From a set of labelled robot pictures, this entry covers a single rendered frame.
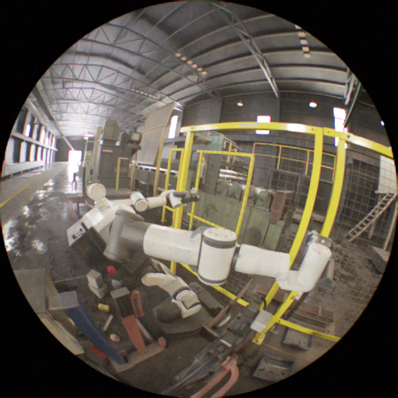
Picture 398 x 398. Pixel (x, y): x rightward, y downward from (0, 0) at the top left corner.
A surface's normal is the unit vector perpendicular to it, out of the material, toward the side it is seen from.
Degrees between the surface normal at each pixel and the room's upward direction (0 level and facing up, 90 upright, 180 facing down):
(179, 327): 0
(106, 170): 90
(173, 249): 84
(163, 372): 0
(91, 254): 81
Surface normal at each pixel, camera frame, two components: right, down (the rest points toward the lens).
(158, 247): -0.12, 0.08
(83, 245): 0.81, 0.09
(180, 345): 0.15, -0.97
